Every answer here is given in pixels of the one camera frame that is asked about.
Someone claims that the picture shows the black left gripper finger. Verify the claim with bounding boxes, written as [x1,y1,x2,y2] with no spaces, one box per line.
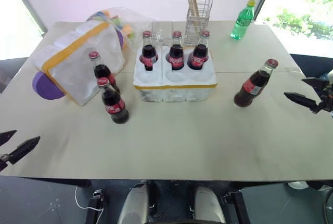
[0,129,18,147]
[7,136,41,165]

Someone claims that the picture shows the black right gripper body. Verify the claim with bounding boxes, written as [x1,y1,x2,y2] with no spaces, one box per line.
[316,78,333,113]

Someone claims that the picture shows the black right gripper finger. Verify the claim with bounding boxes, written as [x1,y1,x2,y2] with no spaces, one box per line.
[301,77,326,89]
[283,91,320,115]

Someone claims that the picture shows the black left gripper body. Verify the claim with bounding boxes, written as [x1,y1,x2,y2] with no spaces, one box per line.
[0,153,10,172]

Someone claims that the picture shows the glass cola bottle red cap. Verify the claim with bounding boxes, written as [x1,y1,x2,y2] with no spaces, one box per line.
[88,51,121,95]
[97,77,130,125]
[233,58,279,108]
[187,30,211,71]
[168,30,185,72]
[140,30,159,72]

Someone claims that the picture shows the purple plate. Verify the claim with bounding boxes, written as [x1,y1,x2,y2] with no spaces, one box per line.
[32,71,66,101]

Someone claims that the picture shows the white foam bottle tray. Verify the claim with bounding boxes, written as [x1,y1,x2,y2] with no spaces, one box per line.
[133,45,217,103]

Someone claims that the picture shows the orange toy fruit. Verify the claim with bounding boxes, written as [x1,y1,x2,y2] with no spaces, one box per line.
[121,24,134,38]

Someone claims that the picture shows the small white floor object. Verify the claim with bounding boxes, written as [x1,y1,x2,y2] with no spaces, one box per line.
[287,180,310,190]

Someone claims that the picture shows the black metal stand foot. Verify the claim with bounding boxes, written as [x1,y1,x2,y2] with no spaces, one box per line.
[87,188,105,224]
[220,190,247,224]

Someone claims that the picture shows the green plastic soda bottle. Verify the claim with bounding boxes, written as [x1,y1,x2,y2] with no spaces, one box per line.
[229,0,257,41]

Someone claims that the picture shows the silver rounded leg cover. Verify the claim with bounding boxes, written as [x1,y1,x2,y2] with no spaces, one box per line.
[193,183,227,224]
[117,181,151,224]

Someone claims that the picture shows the clear plastic container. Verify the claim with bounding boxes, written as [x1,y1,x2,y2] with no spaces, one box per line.
[151,20,174,46]

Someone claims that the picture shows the clear plastic bag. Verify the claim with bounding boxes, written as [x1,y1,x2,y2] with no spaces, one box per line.
[85,6,155,51]

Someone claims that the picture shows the thin white cable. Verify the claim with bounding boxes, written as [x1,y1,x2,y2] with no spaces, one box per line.
[74,186,105,212]

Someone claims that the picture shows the metal wire utensil holder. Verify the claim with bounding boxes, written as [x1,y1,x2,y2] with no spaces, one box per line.
[183,0,214,48]

